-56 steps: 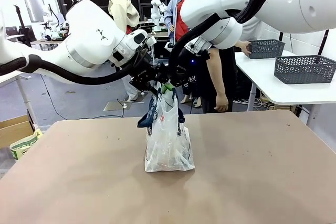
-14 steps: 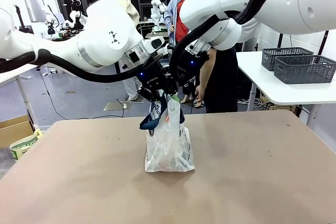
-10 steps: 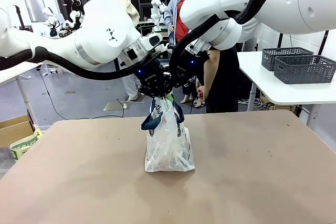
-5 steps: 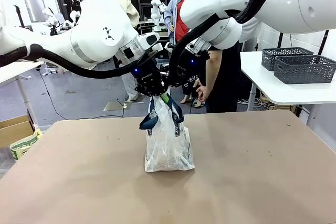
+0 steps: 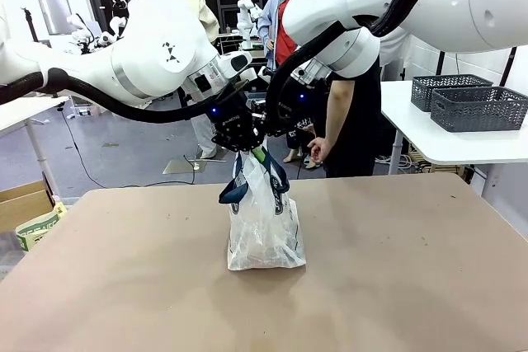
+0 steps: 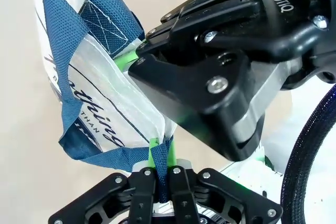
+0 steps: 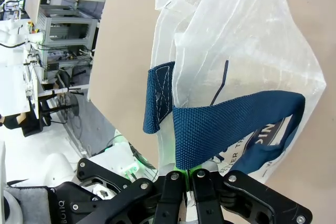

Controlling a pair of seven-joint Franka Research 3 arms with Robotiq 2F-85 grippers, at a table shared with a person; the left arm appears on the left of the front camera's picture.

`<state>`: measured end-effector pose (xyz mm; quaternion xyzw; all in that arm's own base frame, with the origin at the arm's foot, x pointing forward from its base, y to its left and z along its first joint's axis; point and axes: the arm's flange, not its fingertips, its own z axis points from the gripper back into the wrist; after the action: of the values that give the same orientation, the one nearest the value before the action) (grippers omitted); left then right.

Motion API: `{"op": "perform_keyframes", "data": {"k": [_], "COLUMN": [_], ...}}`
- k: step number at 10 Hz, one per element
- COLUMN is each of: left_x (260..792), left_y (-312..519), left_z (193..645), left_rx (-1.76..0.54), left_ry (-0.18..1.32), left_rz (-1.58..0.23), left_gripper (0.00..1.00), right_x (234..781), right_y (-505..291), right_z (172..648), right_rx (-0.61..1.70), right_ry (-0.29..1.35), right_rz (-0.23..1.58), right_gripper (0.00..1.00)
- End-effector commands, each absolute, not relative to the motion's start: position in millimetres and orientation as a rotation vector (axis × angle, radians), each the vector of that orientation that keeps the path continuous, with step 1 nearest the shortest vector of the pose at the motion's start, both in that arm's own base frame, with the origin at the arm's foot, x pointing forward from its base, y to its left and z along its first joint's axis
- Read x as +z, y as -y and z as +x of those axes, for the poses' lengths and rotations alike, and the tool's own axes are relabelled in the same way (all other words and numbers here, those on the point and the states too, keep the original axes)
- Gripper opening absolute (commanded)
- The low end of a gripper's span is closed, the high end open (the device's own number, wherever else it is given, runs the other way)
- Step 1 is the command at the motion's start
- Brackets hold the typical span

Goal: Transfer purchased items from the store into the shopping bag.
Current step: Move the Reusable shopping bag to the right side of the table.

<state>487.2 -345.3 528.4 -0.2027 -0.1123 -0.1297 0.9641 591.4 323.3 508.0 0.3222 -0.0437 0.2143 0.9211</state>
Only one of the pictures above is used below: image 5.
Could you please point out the person's right forearm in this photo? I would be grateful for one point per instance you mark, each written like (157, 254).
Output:
(340, 109)

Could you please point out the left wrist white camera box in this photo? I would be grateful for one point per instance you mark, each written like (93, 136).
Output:
(265, 74)

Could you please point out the person in black t-shirt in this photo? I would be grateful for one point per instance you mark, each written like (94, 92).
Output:
(359, 121)

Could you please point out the mannequin blue shirt red top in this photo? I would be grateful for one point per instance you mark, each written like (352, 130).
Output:
(276, 30)

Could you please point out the brown cardboard box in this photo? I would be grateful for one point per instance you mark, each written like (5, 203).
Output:
(22, 203)

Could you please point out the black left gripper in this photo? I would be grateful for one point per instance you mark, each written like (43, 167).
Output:
(235, 125)

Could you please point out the black slanted pole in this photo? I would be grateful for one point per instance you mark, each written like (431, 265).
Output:
(508, 67)

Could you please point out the grey floor base plate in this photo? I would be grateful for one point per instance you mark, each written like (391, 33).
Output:
(185, 166)

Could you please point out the grey wall panel board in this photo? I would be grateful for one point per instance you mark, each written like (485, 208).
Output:
(55, 12)

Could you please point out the black tripod stand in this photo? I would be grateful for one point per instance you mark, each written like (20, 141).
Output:
(31, 24)

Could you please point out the white side table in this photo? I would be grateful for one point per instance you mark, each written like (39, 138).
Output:
(433, 144)

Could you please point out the person's right hand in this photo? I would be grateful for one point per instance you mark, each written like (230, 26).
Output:
(321, 150)

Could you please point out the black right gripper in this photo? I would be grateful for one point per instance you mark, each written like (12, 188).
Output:
(304, 109)

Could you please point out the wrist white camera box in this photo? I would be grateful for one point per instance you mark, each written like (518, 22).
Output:
(309, 72)
(265, 74)

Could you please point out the mannequin cream jacket grey trousers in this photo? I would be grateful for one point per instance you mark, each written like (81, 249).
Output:
(204, 6)

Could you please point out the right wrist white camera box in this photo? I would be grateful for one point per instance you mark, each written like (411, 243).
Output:
(309, 72)

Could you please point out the white table with leg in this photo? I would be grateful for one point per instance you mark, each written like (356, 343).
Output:
(29, 111)

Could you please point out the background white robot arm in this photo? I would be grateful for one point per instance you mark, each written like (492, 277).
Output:
(111, 24)
(246, 22)

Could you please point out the person in white shirt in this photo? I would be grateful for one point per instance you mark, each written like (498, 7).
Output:
(394, 55)

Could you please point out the light wooden pallet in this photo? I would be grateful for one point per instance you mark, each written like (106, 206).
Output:
(441, 166)

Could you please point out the green white paper bag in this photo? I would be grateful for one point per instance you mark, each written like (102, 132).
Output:
(39, 230)

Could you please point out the dark grey woven plastic basket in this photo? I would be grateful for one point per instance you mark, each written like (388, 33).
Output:
(478, 109)
(437, 82)

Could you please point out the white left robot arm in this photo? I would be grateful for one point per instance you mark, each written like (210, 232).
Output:
(152, 47)

